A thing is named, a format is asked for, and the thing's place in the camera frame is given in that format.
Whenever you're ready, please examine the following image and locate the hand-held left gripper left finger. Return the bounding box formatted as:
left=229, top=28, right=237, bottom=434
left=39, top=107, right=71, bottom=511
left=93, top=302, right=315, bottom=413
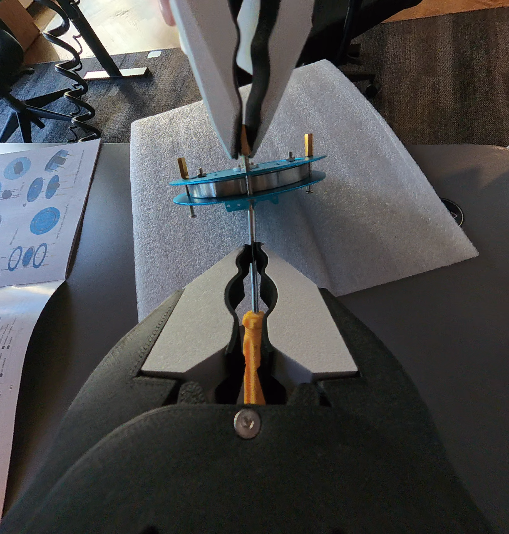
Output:
left=141, top=245, right=254, bottom=402

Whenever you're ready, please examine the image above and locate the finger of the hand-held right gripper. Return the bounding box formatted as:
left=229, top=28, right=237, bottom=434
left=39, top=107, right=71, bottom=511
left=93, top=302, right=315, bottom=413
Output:
left=169, top=0, right=243, bottom=159
left=236, top=0, right=318, bottom=152

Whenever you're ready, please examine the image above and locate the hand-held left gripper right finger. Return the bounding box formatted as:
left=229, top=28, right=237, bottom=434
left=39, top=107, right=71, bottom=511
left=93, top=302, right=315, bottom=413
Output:
left=256, top=244, right=358, bottom=398

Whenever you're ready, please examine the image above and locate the orange-handled screwdriver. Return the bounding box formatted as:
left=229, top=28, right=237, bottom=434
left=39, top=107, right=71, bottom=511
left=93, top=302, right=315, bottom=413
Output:
left=242, top=209, right=267, bottom=405

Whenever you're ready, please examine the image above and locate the blue round metal base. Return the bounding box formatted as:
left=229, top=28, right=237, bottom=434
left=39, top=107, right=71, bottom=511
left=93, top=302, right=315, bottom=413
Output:
left=169, top=155, right=327, bottom=212

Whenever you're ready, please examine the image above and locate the black office chair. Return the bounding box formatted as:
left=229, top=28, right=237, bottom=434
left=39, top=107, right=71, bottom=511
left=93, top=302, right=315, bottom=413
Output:
left=295, top=0, right=423, bottom=99

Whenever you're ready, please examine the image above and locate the white foam sheet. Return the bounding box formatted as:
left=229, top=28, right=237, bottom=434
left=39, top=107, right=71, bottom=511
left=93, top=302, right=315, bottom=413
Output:
left=130, top=59, right=479, bottom=323

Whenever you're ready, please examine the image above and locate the brown cardboard box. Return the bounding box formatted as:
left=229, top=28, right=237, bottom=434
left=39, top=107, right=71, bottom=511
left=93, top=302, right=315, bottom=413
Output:
left=0, top=0, right=43, bottom=51

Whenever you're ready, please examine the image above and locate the open instruction booklet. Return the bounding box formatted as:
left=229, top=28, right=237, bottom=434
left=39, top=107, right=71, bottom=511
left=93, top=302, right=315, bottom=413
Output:
left=0, top=139, right=102, bottom=519

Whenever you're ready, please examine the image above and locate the black saddle stool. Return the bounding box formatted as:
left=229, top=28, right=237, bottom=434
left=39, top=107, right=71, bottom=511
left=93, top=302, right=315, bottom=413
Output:
left=0, top=27, right=78, bottom=143

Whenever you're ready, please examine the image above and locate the coiled black cable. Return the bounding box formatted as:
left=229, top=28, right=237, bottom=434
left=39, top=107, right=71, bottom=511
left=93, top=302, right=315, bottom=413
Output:
left=42, top=0, right=102, bottom=143

